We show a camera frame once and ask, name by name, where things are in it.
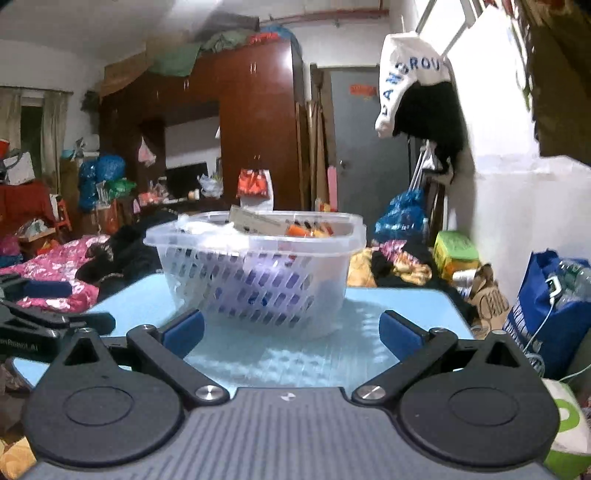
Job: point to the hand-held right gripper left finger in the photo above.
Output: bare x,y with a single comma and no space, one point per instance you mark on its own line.
184,330

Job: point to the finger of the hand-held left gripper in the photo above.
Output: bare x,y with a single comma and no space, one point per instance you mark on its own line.
94,322
46,290

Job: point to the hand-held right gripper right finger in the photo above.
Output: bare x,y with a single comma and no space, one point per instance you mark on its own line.
399,332

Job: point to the white plastic basket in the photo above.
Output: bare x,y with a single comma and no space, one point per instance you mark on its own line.
207,295

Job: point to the purple tissue pack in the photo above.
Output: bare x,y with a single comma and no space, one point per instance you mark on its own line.
277,282

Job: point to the clear plastic packet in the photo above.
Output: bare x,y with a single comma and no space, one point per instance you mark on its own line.
258,220

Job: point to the orange box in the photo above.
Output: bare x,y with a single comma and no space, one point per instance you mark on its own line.
304,229

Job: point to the pink floral blanket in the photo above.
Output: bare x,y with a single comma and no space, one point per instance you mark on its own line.
51,272

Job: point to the colourful clothes pile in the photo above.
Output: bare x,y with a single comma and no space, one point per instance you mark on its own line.
401,263

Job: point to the black clothing heap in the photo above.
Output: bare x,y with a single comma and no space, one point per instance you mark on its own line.
129,258

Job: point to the red stool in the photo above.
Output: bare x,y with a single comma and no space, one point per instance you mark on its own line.
63,214

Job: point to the red cloth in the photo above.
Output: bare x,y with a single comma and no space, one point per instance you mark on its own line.
23,203

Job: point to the green box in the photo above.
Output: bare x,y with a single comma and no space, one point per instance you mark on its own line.
455,251

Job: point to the brown paper bag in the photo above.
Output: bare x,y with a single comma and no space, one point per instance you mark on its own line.
489,290

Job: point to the blue plastic bag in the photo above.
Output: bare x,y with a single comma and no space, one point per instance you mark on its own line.
399,212

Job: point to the white patterned box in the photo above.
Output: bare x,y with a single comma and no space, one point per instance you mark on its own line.
18,168

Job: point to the pile of blue plastic bags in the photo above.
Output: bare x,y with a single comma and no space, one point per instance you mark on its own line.
99,175

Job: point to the green plastic bag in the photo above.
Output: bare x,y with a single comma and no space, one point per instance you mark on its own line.
121,187

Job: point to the blue shopping bag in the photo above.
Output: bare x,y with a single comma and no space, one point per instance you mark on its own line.
531,323

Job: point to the white plastic bag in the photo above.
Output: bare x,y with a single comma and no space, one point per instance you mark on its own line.
210,184

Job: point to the black television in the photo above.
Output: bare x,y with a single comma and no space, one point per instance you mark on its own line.
184,180

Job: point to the pink strip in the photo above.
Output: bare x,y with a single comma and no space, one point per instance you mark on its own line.
332,189

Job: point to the beige curtain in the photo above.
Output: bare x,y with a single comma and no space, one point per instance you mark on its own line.
9,115
54,129

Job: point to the red orange bag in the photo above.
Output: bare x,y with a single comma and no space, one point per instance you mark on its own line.
251,182

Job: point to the pink plastic bag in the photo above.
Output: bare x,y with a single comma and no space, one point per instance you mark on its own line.
147,152

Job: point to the green and white bag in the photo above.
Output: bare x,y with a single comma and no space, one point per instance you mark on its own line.
568,429

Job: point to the grey door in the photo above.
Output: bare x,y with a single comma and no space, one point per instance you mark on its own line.
355,138

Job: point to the black hanging garment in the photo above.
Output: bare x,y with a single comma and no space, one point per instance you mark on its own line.
429,115

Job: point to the brown wooden wardrobe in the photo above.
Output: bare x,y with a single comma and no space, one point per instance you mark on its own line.
258,115

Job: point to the red door sticker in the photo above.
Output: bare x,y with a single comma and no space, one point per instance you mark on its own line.
362,90

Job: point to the green cloth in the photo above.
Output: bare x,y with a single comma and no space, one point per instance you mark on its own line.
175,60

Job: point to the white printed hanging garment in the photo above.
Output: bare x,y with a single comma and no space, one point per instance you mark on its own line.
401,55

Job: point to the brown hanging cloth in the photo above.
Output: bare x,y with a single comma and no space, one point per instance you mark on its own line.
563,92

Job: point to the red blue bundle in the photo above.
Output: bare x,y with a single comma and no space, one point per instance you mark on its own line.
272,36

